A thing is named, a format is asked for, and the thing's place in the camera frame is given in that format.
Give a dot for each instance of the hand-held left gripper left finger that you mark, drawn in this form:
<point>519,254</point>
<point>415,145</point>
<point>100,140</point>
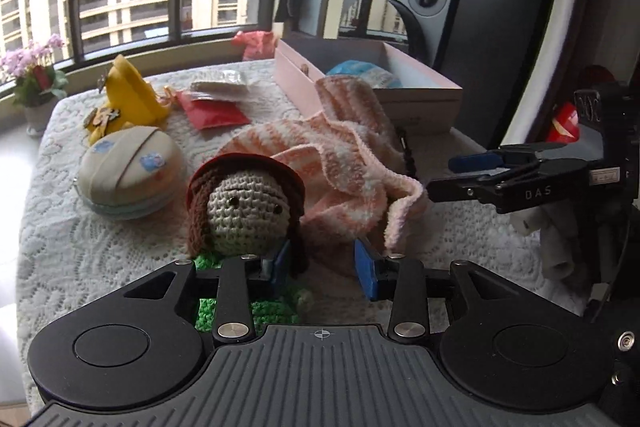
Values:
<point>279,266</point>

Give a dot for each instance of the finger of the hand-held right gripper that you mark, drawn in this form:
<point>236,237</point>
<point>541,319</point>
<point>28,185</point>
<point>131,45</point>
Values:
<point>510,192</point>
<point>472,162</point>

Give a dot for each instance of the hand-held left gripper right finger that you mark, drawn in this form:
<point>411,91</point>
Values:
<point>365,273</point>

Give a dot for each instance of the crochet doll with brown hair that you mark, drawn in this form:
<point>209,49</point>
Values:
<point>240,212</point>

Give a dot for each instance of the pink cardboard box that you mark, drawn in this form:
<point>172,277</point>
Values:
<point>395,99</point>

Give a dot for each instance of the pink striped knitted cloth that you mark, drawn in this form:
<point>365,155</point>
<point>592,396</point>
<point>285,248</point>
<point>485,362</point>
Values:
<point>345,157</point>

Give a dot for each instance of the red packet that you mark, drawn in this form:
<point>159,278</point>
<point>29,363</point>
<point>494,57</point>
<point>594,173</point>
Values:
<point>212,113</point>

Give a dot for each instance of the yellow round pouch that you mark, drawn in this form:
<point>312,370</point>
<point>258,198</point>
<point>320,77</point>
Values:
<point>131,94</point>

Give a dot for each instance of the light blue soft pouch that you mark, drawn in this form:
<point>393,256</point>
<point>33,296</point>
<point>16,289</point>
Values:
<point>367,72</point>

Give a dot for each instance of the person's right hand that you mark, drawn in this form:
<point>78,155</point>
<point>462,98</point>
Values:
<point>547,232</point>

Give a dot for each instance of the red vase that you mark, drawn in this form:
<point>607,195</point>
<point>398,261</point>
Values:
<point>564,122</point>

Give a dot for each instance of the black curved panel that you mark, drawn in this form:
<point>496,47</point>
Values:
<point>505,7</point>

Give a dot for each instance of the beige macaron-shaped pouch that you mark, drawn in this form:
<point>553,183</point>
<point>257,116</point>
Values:
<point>127,174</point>

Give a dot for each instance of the white lace tablecloth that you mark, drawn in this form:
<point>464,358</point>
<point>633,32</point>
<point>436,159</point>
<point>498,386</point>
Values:
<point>100,247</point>

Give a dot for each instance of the white clear packet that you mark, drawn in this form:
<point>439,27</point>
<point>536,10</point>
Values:
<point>222,82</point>

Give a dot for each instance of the red plastic bag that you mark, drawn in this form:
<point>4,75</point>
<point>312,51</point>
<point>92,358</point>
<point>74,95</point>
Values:
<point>255,46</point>

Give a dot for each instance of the potted pink flowers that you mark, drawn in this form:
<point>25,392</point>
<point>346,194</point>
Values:
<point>35,79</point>

